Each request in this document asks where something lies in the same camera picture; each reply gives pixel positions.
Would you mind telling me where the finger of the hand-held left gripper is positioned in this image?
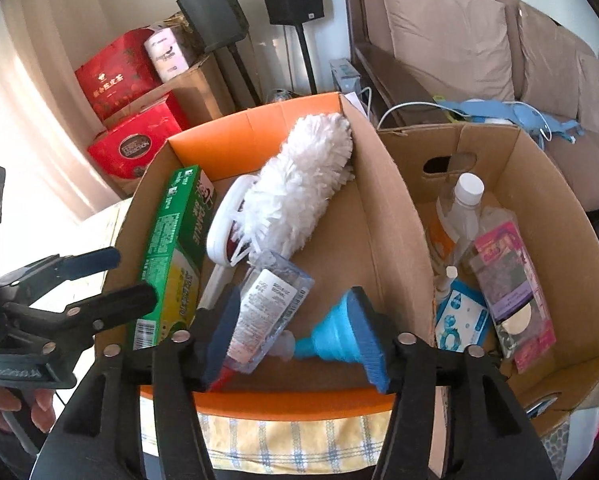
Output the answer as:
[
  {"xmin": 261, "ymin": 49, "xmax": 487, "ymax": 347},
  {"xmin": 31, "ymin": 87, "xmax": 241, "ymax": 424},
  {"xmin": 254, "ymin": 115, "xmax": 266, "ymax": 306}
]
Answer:
[
  {"xmin": 7, "ymin": 281, "xmax": 158, "ymax": 356},
  {"xmin": 0, "ymin": 246, "xmax": 122, "ymax": 301}
]

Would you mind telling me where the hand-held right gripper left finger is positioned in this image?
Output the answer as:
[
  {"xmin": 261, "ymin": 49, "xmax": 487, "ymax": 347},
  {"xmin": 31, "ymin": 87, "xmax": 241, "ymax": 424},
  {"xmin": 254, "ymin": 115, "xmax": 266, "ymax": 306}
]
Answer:
[{"xmin": 30, "ymin": 287, "xmax": 245, "ymax": 480}]

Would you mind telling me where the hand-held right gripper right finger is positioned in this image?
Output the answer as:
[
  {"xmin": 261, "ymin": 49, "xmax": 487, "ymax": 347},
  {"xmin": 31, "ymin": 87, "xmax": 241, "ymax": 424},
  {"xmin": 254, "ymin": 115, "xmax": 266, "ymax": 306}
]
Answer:
[{"xmin": 348, "ymin": 286, "xmax": 565, "ymax": 480}]

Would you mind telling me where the blue silicone funnel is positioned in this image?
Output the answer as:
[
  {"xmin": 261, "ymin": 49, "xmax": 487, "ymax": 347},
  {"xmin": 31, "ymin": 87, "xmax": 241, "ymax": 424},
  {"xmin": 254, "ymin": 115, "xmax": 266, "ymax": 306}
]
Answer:
[{"xmin": 274, "ymin": 295, "xmax": 375, "ymax": 363}]

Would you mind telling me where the clear bottle with pink cap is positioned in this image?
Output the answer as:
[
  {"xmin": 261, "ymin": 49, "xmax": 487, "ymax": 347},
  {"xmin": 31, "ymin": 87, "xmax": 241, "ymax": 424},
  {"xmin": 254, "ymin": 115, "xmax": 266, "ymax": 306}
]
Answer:
[{"xmin": 224, "ymin": 250, "xmax": 315, "ymax": 375}]

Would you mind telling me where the green toothpaste box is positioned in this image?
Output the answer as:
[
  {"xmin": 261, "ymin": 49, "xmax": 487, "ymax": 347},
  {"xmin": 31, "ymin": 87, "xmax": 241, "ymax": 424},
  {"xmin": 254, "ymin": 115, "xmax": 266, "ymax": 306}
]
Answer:
[{"xmin": 128, "ymin": 164, "xmax": 218, "ymax": 351}]

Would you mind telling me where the red and white lint brush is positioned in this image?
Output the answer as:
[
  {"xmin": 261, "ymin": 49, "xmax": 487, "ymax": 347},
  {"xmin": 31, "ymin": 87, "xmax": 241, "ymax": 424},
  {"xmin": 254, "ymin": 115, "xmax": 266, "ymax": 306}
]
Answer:
[{"xmin": 200, "ymin": 195, "xmax": 263, "ymax": 311}]

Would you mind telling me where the orange cardboard box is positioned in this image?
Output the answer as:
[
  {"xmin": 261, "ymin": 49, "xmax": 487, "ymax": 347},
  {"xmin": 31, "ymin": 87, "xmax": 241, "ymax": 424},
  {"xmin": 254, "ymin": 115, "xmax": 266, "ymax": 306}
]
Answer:
[{"xmin": 94, "ymin": 91, "xmax": 437, "ymax": 418}]

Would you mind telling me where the white fluffy duster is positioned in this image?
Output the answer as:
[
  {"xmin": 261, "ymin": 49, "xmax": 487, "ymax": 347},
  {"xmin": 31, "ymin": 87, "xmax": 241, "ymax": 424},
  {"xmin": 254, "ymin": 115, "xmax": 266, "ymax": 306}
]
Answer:
[{"xmin": 206, "ymin": 112, "xmax": 355, "ymax": 266}]

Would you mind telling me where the blue and white packet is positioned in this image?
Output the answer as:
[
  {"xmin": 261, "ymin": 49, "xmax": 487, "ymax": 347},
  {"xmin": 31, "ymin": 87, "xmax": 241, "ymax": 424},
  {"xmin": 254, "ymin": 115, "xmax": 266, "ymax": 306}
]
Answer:
[{"xmin": 434, "ymin": 280, "xmax": 490, "ymax": 353}]

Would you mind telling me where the small white bottle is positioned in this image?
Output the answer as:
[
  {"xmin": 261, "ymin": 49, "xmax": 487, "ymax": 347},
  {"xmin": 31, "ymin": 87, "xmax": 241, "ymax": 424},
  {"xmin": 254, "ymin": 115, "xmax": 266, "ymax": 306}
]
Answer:
[{"xmin": 437, "ymin": 265, "xmax": 460, "ymax": 306}]

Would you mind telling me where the yellow plaid tablecloth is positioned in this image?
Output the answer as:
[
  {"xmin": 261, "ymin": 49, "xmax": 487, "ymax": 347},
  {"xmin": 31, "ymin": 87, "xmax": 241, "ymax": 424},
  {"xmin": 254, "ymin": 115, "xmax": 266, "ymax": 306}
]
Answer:
[{"xmin": 82, "ymin": 200, "xmax": 395, "ymax": 476}]

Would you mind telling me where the red gift bag chocolate print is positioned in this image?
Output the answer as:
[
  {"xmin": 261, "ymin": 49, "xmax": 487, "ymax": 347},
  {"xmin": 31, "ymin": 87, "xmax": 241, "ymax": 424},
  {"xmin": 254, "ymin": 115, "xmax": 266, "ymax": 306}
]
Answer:
[{"xmin": 87, "ymin": 95, "xmax": 190, "ymax": 181}]

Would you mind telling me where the pink packaged accessory set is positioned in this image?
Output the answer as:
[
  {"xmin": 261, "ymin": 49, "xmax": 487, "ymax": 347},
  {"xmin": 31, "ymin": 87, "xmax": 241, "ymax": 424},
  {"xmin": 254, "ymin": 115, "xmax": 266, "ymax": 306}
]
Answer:
[{"xmin": 467, "ymin": 220, "xmax": 557, "ymax": 373}]

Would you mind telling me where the clear bottle with white cap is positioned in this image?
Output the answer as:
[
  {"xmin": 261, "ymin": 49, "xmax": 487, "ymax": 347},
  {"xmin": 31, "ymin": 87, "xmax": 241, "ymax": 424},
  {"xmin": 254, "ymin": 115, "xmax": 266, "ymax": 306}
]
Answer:
[{"xmin": 437, "ymin": 172, "xmax": 485, "ymax": 266}]

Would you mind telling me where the white sheer curtain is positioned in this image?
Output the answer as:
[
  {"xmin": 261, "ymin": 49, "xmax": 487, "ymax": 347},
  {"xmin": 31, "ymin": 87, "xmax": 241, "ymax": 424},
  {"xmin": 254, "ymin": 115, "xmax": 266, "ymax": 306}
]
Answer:
[{"xmin": 0, "ymin": 0, "xmax": 135, "ymax": 221}]

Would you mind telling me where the red gift box with Chinese text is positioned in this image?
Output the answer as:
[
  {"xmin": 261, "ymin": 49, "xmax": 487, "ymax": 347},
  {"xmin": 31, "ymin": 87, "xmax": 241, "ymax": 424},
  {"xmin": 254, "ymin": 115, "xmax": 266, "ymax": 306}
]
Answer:
[{"xmin": 74, "ymin": 30, "xmax": 163, "ymax": 121}]

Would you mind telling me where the brown cardboard box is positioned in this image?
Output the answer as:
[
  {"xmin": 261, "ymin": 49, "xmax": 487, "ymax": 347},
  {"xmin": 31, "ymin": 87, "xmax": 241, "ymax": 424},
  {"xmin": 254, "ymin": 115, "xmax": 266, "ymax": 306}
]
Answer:
[{"xmin": 102, "ymin": 52, "xmax": 236, "ymax": 136}]

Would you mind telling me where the large open cardboard box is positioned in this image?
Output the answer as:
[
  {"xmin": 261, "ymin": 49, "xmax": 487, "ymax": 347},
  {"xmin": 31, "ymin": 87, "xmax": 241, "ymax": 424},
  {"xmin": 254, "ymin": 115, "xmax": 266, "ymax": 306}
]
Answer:
[{"xmin": 377, "ymin": 122, "xmax": 599, "ymax": 441}]

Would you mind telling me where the white and pink tissue pack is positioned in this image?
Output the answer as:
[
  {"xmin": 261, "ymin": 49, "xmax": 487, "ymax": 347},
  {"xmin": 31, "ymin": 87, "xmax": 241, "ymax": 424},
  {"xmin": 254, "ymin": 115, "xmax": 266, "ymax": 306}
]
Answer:
[{"xmin": 144, "ymin": 27, "xmax": 190, "ymax": 83}]

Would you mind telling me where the black speaker stand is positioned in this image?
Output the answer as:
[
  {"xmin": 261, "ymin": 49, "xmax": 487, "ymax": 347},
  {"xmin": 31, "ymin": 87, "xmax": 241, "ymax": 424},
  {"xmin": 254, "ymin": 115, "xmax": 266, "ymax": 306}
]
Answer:
[
  {"xmin": 296, "ymin": 22, "xmax": 319, "ymax": 96},
  {"xmin": 224, "ymin": 45, "xmax": 261, "ymax": 107}
]

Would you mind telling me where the dark wooden sofa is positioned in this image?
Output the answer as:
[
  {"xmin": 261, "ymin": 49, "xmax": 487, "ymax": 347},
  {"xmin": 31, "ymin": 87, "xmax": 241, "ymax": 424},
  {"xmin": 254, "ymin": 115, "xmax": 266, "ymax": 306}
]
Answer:
[{"xmin": 342, "ymin": 0, "xmax": 599, "ymax": 221}]

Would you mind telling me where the blue and white small box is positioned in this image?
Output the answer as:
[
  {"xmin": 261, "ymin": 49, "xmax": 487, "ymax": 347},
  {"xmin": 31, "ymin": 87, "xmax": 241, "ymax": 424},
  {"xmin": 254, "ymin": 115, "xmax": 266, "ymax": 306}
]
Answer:
[{"xmin": 329, "ymin": 57, "xmax": 363, "ymax": 94}]

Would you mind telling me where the large brown sofa cushion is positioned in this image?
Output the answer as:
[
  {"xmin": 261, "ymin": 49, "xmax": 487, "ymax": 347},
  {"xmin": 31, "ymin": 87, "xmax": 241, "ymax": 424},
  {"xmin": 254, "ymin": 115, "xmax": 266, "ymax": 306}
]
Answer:
[{"xmin": 374, "ymin": 0, "xmax": 515, "ymax": 103}]

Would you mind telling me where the medium brown sofa cushion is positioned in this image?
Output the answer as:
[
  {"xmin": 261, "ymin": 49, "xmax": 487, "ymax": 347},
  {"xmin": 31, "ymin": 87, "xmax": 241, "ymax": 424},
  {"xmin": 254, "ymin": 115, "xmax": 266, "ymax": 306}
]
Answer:
[{"xmin": 517, "ymin": 2, "xmax": 595, "ymax": 121}]

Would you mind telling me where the small brown sofa cushion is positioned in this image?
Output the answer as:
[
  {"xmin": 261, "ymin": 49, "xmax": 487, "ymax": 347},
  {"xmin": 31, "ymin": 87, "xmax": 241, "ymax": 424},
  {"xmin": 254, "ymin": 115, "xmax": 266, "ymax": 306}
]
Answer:
[{"xmin": 577, "ymin": 52, "xmax": 599, "ymax": 133}]

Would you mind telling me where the white cable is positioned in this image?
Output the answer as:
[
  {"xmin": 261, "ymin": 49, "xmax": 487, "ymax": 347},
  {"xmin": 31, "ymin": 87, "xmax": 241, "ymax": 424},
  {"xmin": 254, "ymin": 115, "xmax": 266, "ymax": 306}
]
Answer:
[{"xmin": 379, "ymin": 87, "xmax": 553, "ymax": 142}]

